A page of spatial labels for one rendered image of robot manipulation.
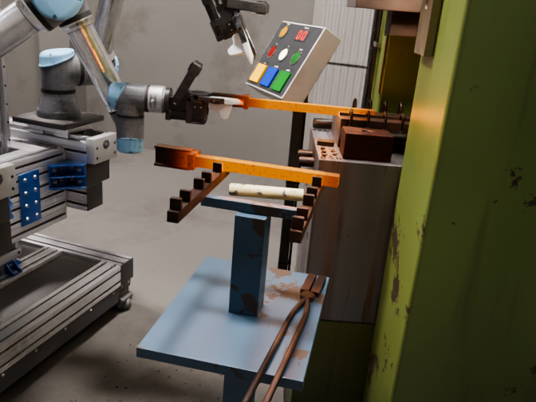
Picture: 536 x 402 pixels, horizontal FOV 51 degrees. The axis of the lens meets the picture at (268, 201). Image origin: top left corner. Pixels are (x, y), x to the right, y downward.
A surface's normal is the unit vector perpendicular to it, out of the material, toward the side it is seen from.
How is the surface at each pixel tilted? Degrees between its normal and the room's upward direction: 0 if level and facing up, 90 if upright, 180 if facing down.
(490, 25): 90
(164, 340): 0
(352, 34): 90
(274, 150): 90
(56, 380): 0
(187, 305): 0
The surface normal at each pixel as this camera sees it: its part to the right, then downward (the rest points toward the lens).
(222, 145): -0.34, 0.29
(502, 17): -0.02, 0.33
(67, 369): 0.08, -0.94
